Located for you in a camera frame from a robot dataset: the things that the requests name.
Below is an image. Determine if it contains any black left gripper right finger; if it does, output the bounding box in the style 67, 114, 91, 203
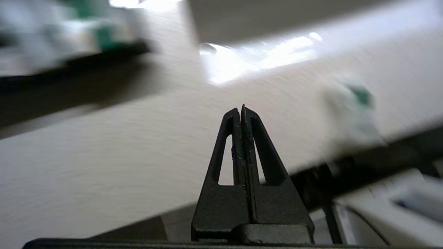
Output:
241, 105, 315, 236

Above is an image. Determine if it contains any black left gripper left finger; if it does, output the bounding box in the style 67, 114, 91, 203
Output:
191, 108, 250, 241

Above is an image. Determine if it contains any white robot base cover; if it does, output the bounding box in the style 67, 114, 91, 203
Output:
332, 169, 443, 248

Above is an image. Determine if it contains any white sachet green label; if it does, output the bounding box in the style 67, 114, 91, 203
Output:
322, 74, 385, 150

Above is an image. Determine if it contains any flat packet green label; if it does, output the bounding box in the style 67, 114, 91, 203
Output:
69, 21, 139, 52

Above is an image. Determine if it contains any white tube packet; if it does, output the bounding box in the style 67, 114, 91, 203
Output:
14, 17, 80, 73

